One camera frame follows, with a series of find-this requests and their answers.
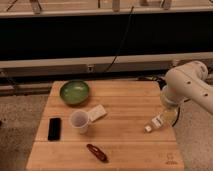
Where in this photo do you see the white paper cup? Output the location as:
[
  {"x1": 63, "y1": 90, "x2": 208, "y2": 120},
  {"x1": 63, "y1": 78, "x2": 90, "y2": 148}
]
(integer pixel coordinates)
[{"x1": 69, "y1": 110, "x2": 90, "y2": 134}]

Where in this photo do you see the dark red folding knife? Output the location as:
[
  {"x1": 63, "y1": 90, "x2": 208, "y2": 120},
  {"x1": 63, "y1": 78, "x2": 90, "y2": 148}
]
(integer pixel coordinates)
[{"x1": 86, "y1": 144, "x2": 108, "y2": 162}]

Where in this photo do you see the black smartphone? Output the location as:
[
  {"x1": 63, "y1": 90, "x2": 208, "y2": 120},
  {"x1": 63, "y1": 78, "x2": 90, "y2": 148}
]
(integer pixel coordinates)
[{"x1": 48, "y1": 118, "x2": 61, "y2": 141}]

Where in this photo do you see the black hanging cable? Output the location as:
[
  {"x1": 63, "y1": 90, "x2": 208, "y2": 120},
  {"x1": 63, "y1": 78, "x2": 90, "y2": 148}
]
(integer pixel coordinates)
[{"x1": 104, "y1": 4, "x2": 136, "y2": 73}]

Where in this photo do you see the small clear plastic bottle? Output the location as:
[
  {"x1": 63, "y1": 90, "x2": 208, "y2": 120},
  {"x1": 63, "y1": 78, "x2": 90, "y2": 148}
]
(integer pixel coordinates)
[{"x1": 144, "y1": 109, "x2": 178, "y2": 133}]

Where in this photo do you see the white rectangular box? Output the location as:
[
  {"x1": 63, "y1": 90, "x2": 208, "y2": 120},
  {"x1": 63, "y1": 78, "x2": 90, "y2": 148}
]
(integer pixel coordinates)
[{"x1": 88, "y1": 105, "x2": 107, "y2": 122}]

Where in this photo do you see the green ceramic bowl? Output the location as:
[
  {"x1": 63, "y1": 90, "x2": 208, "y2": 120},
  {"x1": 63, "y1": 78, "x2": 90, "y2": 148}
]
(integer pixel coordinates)
[{"x1": 59, "y1": 80, "x2": 90, "y2": 105}]

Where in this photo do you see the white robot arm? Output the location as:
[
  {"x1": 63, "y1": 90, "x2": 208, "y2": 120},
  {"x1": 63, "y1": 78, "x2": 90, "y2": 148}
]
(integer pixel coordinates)
[{"x1": 160, "y1": 61, "x2": 213, "y2": 115}]

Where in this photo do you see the wooden cutting board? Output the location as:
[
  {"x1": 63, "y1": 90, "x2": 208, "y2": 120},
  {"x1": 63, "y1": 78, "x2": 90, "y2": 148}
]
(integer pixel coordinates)
[{"x1": 26, "y1": 80, "x2": 184, "y2": 171}]

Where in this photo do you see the long metal rail shelf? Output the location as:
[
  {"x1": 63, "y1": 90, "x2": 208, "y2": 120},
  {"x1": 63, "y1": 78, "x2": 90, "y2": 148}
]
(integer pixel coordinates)
[{"x1": 0, "y1": 52, "x2": 213, "y2": 77}]

